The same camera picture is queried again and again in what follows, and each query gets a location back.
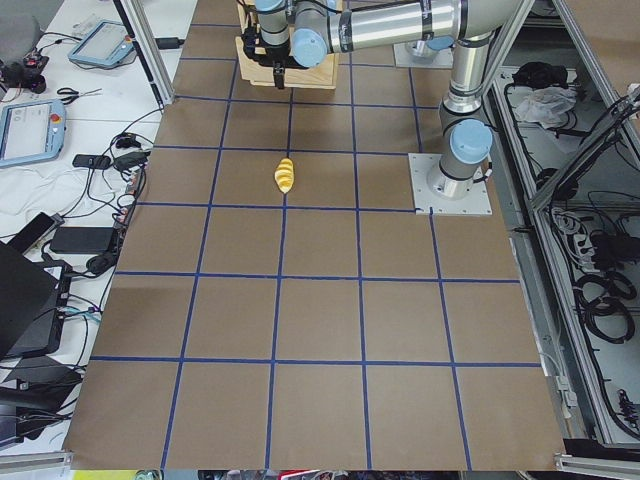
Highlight black power adapter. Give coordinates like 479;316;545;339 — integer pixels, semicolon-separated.
50;227;115;254

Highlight light wooden drawer cabinet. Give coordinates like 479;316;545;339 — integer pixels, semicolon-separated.
235;1;342;90

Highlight near teach pendant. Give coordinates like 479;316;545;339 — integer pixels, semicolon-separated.
1;99;66;168

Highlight teach pendant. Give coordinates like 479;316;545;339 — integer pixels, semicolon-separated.
67;20;134;69
1;99;66;168

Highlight aluminium frame post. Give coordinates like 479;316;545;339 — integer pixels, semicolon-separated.
113;0;175;109

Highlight orange toy bread loaf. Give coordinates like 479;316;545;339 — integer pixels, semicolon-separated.
274;158;295;194

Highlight black handled scissors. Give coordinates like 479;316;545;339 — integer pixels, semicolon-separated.
56;87;102;105

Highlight far teach pendant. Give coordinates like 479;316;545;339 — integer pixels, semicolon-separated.
67;20;134;69

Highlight black laptop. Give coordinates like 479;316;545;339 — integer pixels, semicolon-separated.
1;244;71;360

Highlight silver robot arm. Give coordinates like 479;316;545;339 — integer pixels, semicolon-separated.
239;1;512;116

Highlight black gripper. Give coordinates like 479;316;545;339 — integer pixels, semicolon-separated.
241;29;290;90

